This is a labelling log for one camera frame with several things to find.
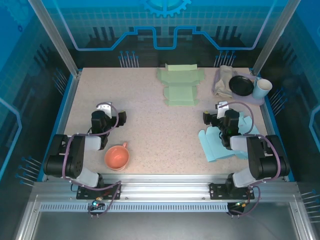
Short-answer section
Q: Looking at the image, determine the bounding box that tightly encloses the small connector with LED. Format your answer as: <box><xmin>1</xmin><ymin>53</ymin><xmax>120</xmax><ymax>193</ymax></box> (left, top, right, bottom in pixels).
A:
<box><xmin>233</xmin><ymin>201</ymin><xmax>251</xmax><ymax>210</ymax></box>
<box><xmin>91</xmin><ymin>198</ymin><xmax>105</xmax><ymax>210</ymax></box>

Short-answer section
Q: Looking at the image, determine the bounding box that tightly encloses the light blue paper box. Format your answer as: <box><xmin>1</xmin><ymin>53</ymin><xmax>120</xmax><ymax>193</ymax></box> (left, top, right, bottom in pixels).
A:
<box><xmin>198</xmin><ymin>111</ymin><xmax>261</xmax><ymax>163</ymax></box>

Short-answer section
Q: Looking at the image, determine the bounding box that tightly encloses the light blue cup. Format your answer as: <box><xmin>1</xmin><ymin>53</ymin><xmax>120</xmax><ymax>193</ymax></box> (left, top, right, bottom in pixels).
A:
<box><xmin>251</xmin><ymin>78</ymin><xmax>273</xmax><ymax>100</ymax></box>

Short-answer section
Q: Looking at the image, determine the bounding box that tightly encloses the aluminium extrusion rail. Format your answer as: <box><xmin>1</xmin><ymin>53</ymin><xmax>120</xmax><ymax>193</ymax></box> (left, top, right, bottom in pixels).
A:
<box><xmin>32</xmin><ymin>173</ymin><xmax>298</xmax><ymax>201</ymax></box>

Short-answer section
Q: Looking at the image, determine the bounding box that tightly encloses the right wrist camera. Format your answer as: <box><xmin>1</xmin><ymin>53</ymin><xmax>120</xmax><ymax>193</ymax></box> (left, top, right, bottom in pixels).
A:
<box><xmin>215</xmin><ymin>100</ymin><xmax>230</xmax><ymax>120</ymax></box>

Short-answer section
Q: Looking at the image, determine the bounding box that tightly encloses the beige folded cloth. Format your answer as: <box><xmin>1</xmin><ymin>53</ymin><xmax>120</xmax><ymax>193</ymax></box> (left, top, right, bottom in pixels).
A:
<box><xmin>212</xmin><ymin>64</ymin><xmax>235</xmax><ymax>99</ymax></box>

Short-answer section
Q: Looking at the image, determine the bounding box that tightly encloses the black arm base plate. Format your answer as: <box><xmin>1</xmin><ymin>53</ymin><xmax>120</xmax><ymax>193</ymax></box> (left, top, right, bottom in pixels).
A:
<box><xmin>76</xmin><ymin>183</ymin><xmax>123</xmax><ymax>201</ymax></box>
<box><xmin>209</xmin><ymin>183</ymin><xmax>256</xmax><ymax>201</ymax></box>

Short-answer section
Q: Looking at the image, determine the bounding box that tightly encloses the black plate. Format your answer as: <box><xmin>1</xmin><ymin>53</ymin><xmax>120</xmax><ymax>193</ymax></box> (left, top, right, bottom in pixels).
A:
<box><xmin>228</xmin><ymin>75</ymin><xmax>255</xmax><ymax>97</ymax></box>

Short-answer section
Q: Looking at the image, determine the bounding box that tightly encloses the orange cup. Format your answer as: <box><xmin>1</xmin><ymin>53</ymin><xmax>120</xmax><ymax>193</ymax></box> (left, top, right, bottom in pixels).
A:
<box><xmin>104</xmin><ymin>141</ymin><xmax>130</xmax><ymax>172</ymax></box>

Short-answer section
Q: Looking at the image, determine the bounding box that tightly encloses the aluminium frame post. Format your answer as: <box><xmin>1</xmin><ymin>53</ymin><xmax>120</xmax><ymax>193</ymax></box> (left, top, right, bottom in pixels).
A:
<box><xmin>251</xmin><ymin>0</ymin><xmax>302</xmax><ymax>76</ymax></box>
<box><xmin>27</xmin><ymin>0</ymin><xmax>83</xmax><ymax>77</ymax></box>

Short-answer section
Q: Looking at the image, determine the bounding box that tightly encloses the purple tray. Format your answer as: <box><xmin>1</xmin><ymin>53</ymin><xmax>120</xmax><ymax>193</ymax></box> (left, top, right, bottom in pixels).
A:
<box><xmin>211</xmin><ymin>67</ymin><xmax>266</xmax><ymax>106</ymax></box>

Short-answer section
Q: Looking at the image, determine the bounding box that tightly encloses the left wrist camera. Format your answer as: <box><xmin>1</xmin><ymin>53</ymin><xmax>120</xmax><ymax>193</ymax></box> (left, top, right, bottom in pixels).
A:
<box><xmin>96</xmin><ymin>102</ymin><xmax>113</xmax><ymax>119</ymax></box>

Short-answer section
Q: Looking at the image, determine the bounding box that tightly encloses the slotted aluminium strip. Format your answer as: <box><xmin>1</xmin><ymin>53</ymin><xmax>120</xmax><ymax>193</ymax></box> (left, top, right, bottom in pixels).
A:
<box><xmin>39</xmin><ymin>202</ymin><xmax>232</xmax><ymax>213</ymax></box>

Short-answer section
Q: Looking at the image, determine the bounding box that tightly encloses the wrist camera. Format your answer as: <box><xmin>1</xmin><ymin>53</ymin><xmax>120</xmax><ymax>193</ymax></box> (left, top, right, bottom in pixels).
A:
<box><xmin>96</xmin><ymin>102</ymin><xmax>113</xmax><ymax>119</ymax></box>
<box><xmin>215</xmin><ymin>100</ymin><xmax>230</xmax><ymax>120</ymax></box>

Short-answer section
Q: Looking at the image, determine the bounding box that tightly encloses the green paper box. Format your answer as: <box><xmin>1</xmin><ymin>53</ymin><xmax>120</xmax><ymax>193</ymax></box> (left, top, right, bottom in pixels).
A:
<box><xmin>156</xmin><ymin>63</ymin><xmax>206</xmax><ymax>107</ymax></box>

